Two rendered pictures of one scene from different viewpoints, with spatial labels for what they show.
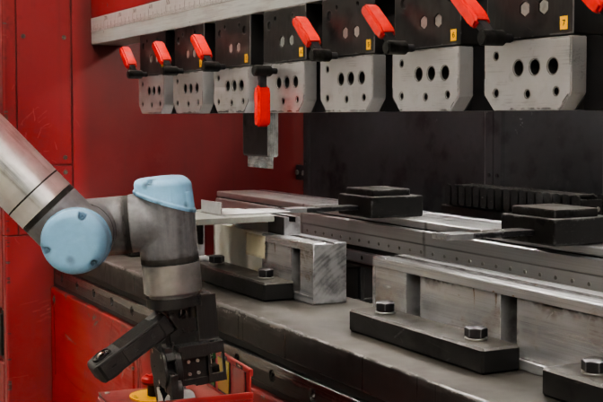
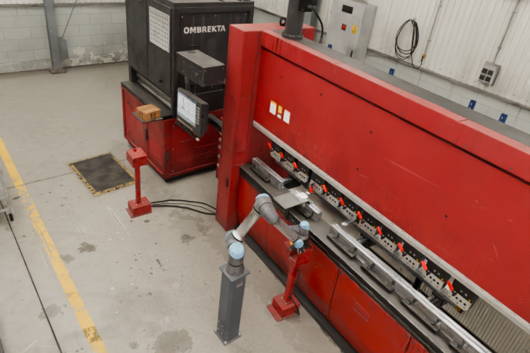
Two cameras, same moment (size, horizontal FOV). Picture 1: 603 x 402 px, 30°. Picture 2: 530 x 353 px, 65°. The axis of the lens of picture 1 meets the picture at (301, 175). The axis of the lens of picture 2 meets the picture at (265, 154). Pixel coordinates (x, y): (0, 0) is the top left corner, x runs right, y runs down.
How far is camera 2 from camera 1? 2.55 m
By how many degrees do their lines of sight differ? 29
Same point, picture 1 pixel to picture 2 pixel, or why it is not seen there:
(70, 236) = (299, 244)
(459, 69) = (355, 217)
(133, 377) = not seen: hidden behind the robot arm
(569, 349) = (363, 259)
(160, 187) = (305, 227)
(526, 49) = (367, 224)
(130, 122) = (258, 139)
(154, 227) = (304, 232)
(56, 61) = (245, 130)
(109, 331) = not seen: hidden behind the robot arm
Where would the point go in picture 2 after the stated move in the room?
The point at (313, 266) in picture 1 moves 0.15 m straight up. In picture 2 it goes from (316, 217) to (319, 202)
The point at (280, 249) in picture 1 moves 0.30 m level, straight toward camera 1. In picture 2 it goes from (308, 208) to (317, 230)
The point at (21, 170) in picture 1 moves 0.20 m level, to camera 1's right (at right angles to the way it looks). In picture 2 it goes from (292, 235) to (318, 235)
